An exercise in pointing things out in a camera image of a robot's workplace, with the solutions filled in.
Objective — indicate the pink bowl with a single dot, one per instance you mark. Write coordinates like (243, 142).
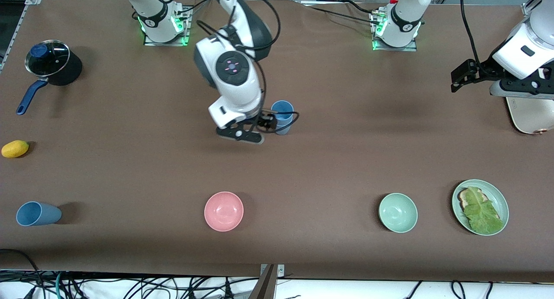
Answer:
(223, 211)

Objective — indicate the plain blue plastic cup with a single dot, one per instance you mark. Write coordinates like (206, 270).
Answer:
(283, 107)
(43, 214)

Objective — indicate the green lettuce leaf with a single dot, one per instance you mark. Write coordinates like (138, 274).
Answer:
(482, 214)

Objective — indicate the mint green bowl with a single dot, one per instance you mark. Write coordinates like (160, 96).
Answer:
(398, 212)

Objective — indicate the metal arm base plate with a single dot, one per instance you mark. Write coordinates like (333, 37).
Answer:
(394, 49)
(166, 43)

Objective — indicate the mint green plate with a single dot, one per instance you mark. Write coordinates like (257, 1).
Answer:
(502, 199)

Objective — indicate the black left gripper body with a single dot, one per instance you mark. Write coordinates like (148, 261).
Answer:
(488, 68)

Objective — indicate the dark grey stand bar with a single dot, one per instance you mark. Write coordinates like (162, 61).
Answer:
(264, 290)

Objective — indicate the aluminium table edge rail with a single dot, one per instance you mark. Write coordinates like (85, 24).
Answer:
(17, 24)

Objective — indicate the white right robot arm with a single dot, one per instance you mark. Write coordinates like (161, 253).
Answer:
(233, 78)

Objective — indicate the yellow lemon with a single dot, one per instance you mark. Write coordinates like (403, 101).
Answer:
(15, 149)

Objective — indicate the metal table edge bracket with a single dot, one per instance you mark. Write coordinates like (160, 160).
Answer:
(281, 271)

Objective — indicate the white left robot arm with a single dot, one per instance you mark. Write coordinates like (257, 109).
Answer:
(517, 56)

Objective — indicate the toast slice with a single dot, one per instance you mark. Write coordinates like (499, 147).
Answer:
(464, 198)

